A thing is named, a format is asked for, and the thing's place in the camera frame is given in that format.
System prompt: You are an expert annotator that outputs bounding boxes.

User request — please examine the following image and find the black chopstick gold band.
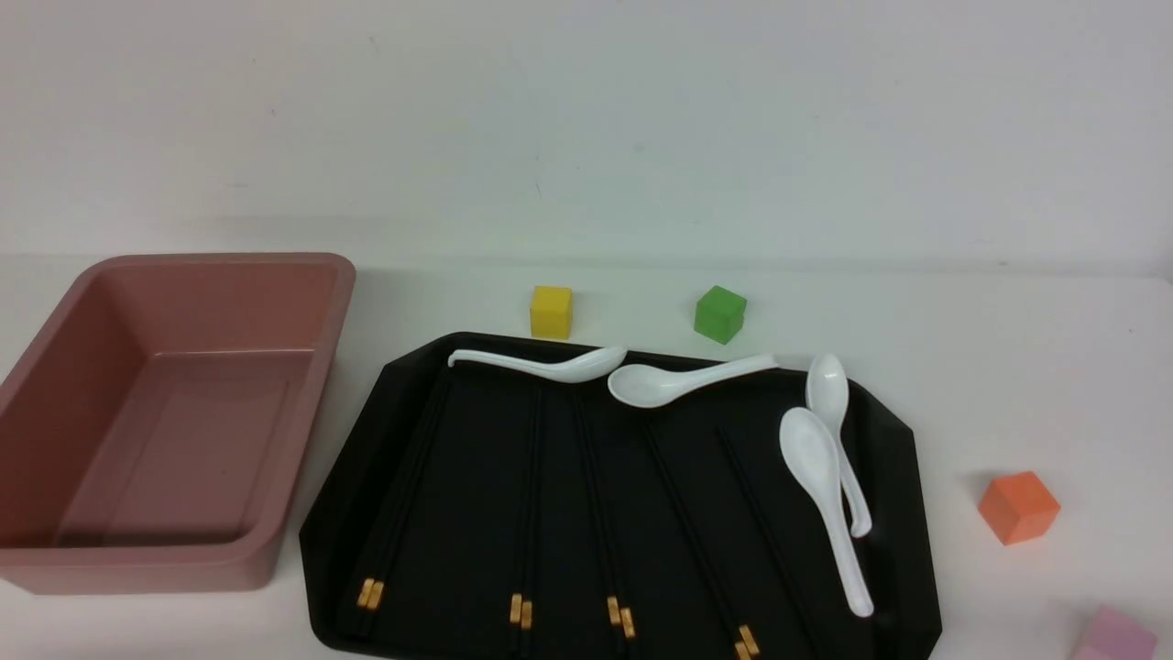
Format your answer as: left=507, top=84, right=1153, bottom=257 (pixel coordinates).
left=341, top=380, right=447, bottom=633
left=639, top=426, right=754, bottom=660
left=507, top=386, right=540, bottom=659
left=514, top=386, right=544, bottom=659
left=353, top=385, right=452, bottom=640
left=571, top=394, right=628, bottom=659
left=644, top=426, right=762, bottom=660
left=575, top=400, right=640, bottom=659

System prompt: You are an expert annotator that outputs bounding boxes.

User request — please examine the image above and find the white spoon far left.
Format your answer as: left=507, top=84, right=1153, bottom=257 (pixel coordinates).
left=447, top=346, right=628, bottom=385

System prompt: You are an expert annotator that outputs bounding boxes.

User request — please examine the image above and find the white spoon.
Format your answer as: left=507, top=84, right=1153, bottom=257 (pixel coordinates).
left=606, top=354, right=779, bottom=409
left=447, top=346, right=628, bottom=385
left=806, top=354, right=872, bottom=539
left=779, top=408, right=874, bottom=618

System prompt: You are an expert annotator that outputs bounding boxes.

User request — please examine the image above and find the yellow cube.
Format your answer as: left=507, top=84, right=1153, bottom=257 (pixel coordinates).
left=529, top=287, right=572, bottom=341

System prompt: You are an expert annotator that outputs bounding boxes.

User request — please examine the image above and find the white spoon centre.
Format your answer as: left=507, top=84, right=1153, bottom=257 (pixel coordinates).
left=606, top=354, right=779, bottom=409

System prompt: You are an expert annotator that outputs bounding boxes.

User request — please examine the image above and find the green cube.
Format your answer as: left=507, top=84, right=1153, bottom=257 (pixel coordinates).
left=693, top=285, right=750, bottom=343

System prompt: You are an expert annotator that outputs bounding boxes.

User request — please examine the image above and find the black plastic tray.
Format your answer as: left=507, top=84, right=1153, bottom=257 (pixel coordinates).
left=299, top=333, right=943, bottom=659

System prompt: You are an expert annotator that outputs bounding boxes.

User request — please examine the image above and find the white spoon far right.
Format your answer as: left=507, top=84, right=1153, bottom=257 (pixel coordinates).
left=806, top=354, right=872, bottom=539

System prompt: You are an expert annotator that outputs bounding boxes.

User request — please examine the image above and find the white spoon front right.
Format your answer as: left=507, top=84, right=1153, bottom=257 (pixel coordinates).
left=779, top=408, right=874, bottom=618

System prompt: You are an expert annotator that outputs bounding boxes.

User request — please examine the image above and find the pink plastic bin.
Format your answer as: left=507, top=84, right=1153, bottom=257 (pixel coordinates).
left=1, top=252, right=355, bottom=596

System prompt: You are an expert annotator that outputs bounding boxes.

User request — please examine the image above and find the orange cube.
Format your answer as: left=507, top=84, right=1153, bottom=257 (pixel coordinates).
left=979, top=469, right=1062, bottom=545

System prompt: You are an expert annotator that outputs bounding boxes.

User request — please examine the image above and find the pink cube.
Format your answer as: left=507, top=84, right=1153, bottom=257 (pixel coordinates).
left=1069, top=606, right=1159, bottom=659

